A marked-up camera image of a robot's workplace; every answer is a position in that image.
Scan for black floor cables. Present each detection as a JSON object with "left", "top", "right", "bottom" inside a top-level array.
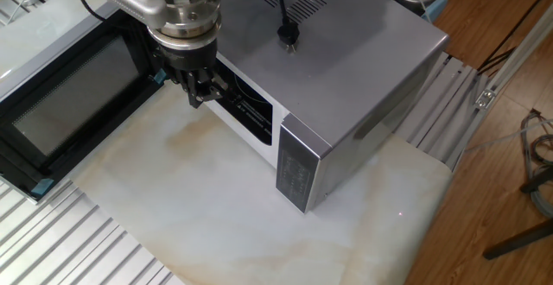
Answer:
[{"left": 476, "top": 0, "right": 553, "bottom": 73}]

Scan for light blue base pad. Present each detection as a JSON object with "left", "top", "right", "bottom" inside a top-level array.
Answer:
[{"left": 421, "top": 0, "right": 449, "bottom": 22}]

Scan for white marble pattern mat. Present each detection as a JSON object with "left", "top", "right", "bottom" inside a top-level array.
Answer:
[{"left": 0, "top": 0, "right": 453, "bottom": 285}]

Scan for dark furniture leg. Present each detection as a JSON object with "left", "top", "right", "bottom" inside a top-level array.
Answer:
[
  {"left": 520, "top": 166, "right": 553, "bottom": 194},
  {"left": 482, "top": 218, "right": 553, "bottom": 261}
]

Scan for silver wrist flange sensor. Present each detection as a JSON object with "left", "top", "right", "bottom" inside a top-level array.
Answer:
[{"left": 146, "top": 0, "right": 224, "bottom": 51}]

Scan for microwave door with handle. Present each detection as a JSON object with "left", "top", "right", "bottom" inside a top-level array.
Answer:
[{"left": 0, "top": 3, "right": 169, "bottom": 204}]

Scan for black microwave power cord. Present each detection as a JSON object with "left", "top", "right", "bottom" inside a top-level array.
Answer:
[{"left": 276, "top": 0, "right": 302, "bottom": 55}]

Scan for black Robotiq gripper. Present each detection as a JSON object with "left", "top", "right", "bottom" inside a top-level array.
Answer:
[{"left": 150, "top": 37, "right": 229, "bottom": 109}]

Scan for grey cable bundle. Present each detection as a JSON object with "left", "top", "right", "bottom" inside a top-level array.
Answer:
[{"left": 520, "top": 110, "right": 553, "bottom": 219}]

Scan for aluminium frame profile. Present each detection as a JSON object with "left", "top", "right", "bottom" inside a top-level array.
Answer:
[{"left": 474, "top": 3, "right": 553, "bottom": 112}]

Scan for white floor cable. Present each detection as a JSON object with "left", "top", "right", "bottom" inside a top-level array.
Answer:
[{"left": 464, "top": 118, "right": 553, "bottom": 155}]

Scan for silver vented wrist box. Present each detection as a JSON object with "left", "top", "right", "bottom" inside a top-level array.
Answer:
[{"left": 89, "top": 0, "right": 174, "bottom": 29}]

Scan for silver microwave oven body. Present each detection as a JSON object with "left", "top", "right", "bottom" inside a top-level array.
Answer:
[{"left": 202, "top": 0, "right": 450, "bottom": 214}]

